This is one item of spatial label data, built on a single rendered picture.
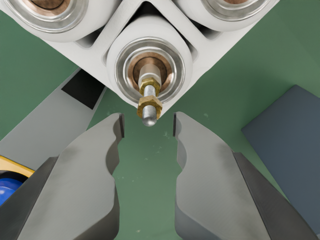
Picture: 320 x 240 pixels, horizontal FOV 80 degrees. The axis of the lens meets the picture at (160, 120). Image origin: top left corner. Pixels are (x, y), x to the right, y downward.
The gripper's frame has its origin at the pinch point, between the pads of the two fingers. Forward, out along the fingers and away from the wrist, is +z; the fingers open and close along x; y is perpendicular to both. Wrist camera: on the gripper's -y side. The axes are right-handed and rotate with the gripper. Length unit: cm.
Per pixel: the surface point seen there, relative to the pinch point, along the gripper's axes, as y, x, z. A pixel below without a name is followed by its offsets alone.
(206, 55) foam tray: 0.4, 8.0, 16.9
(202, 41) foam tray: -1.4, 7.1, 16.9
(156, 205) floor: 61, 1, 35
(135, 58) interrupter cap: -1.1, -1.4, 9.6
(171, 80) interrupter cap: 1.2, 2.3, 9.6
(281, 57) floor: 5.5, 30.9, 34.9
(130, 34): -3.3, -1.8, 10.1
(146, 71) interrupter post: -0.5, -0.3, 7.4
